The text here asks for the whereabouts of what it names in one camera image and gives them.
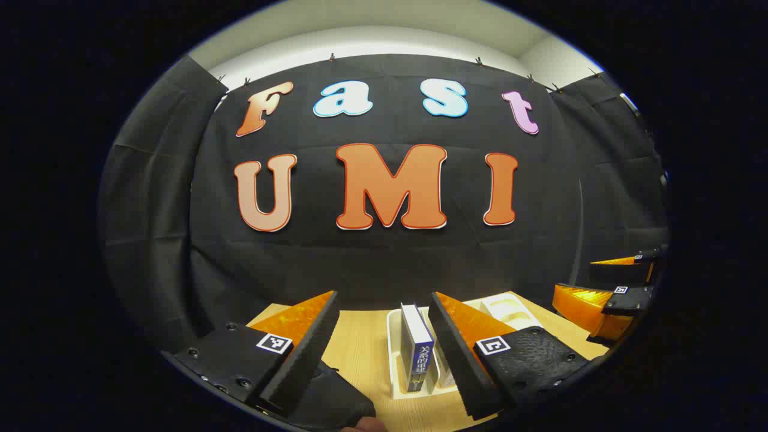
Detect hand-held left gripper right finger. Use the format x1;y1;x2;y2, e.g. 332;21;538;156
430;292;592;421

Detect blue cover book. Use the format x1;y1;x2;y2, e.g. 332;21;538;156
400;303;436;394

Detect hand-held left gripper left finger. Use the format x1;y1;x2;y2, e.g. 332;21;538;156
171;290;340;418

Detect dark backdrop frame pole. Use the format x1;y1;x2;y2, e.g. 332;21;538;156
573;177;584;286

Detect cream plastic bookshelf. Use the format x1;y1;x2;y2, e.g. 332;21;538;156
387;292;544;400

